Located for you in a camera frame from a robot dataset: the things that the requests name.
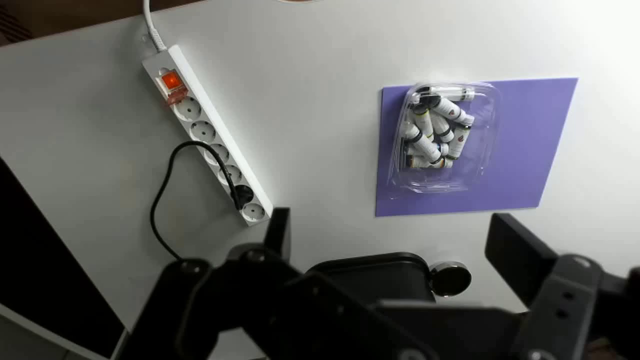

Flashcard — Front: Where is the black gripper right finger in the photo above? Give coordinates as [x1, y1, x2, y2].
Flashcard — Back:
[484, 212, 640, 360]

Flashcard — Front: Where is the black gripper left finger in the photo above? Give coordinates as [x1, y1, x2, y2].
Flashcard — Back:
[122, 207, 316, 360]

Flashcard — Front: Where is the small bottle blue band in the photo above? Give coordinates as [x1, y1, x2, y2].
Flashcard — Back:
[404, 137, 447, 171]

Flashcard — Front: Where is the clear plastic container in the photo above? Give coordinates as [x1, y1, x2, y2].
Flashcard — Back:
[389, 80, 500, 197]

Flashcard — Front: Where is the black plug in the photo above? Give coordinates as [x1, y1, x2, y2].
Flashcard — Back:
[228, 182, 256, 208]

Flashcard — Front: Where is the small round dark dish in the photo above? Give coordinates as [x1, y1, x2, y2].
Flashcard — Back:
[428, 262, 474, 298]

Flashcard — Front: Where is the purple mat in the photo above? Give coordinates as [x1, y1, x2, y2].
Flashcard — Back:
[375, 77, 581, 219]

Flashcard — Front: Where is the white power strip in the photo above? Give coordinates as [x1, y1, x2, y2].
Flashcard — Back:
[141, 43, 274, 228]

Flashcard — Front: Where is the small bottle dark cap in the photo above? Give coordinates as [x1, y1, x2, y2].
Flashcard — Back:
[399, 109, 428, 147]

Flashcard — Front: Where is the small bottle brown cap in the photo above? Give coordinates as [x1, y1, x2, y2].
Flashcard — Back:
[406, 84, 437, 115]

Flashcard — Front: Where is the thin black cable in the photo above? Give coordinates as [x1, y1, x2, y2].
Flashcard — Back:
[148, 138, 237, 262]

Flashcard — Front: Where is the white power strip cable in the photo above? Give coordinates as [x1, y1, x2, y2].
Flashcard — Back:
[141, 0, 168, 54]

